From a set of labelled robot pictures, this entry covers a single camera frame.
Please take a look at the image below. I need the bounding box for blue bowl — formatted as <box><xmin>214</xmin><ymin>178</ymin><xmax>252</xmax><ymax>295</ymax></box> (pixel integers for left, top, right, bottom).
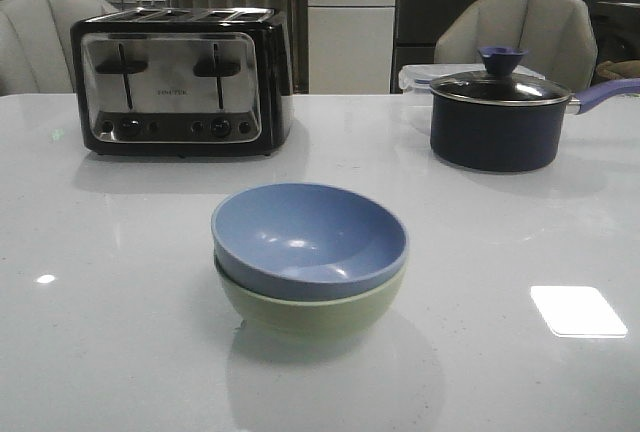
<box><xmin>211</xmin><ymin>183</ymin><xmax>408</xmax><ymax>301</ymax></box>

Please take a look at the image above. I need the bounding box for green bowl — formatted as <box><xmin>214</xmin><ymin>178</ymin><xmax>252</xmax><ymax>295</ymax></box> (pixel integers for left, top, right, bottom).
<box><xmin>214</xmin><ymin>253</ymin><xmax>407</xmax><ymax>339</ymax></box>

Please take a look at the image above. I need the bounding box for clear plastic food container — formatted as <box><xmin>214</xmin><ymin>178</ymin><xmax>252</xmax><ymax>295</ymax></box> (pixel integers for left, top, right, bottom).
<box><xmin>397</xmin><ymin>63</ymin><xmax>546</xmax><ymax>100</ymax></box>

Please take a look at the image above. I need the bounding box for dark blue saucepan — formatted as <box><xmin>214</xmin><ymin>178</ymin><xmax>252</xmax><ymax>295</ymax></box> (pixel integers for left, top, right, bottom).
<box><xmin>430</xmin><ymin>78</ymin><xmax>639</xmax><ymax>172</ymax></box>

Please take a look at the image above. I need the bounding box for white cabinet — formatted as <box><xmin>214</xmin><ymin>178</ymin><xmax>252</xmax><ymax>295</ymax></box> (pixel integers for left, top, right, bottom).
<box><xmin>307</xmin><ymin>0</ymin><xmax>396</xmax><ymax>94</ymax></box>

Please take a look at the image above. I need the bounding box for black and chrome toaster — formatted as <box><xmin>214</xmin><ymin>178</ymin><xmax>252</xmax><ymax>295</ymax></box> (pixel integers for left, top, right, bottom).
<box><xmin>71</xmin><ymin>7</ymin><xmax>293</xmax><ymax>157</ymax></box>

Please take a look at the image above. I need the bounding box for glass pot lid blue knob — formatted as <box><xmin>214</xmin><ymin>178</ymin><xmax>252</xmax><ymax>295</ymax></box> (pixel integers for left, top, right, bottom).
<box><xmin>430</xmin><ymin>46</ymin><xmax>571</xmax><ymax>106</ymax></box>

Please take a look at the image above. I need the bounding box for beige chair on right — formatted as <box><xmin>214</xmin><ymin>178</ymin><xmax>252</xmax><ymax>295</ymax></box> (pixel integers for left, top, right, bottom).
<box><xmin>434</xmin><ymin>0</ymin><xmax>598</xmax><ymax>92</ymax></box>

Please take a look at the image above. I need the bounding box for beige chair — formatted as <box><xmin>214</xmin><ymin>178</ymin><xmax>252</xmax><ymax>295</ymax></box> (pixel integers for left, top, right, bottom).
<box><xmin>1</xmin><ymin>0</ymin><xmax>116</xmax><ymax>96</ymax></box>
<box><xmin>434</xmin><ymin>0</ymin><xmax>598</xmax><ymax>92</ymax></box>

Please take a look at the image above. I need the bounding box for beige chair on left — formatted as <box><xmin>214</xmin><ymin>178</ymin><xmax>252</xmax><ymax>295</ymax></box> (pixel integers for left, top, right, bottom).
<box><xmin>1</xmin><ymin>0</ymin><xmax>116</xmax><ymax>96</ymax></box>

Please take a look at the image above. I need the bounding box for dark grey counter unit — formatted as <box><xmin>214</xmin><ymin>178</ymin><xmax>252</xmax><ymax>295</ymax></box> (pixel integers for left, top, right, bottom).
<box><xmin>392</xmin><ymin>0</ymin><xmax>638</xmax><ymax>91</ymax></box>

